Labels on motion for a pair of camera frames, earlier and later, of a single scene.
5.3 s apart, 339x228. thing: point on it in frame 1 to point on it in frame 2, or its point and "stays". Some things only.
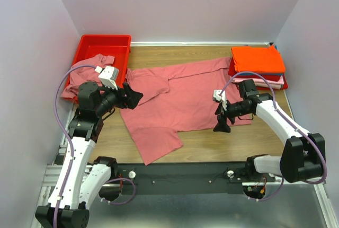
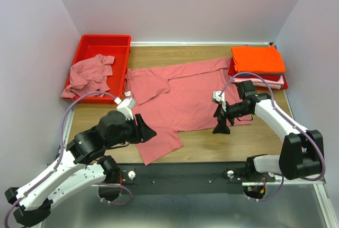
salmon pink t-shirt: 176,98 stays
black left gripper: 124,95 to 137,128
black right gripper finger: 222,125 stays
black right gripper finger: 218,110 stays
